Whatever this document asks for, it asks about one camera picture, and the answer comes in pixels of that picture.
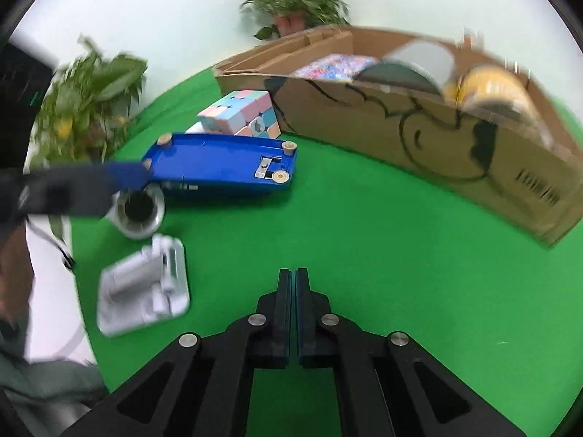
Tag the leafy green plant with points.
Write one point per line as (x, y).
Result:
(91, 95)

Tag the yellow round jar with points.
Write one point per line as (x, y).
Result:
(496, 93)

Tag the grey phone stand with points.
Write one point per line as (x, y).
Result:
(136, 291)

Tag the pastel puzzle cube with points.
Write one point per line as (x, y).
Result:
(237, 111)

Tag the potted plant in orange pot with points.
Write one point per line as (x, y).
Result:
(296, 0)

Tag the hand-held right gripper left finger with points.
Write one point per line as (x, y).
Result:
(286, 309)

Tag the brown cardboard box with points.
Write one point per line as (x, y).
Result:
(410, 145)

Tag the person's left forearm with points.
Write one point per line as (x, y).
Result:
(13, 277)

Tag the clear container with orange contents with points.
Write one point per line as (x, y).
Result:
(472, 38)

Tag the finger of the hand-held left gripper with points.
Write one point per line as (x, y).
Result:
(68, 191)

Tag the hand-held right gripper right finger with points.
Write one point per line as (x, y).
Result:
(302, 309)

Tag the white flat box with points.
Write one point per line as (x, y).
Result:
(193, 127)

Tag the silver round tin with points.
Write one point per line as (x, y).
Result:
(136, 211)

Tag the grey-green clothing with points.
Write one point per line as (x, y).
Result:
(45, 382)

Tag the blue plastic device with feet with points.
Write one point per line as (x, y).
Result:
(218, 164)

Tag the colourful board game box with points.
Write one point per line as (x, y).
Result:
(332, 66)

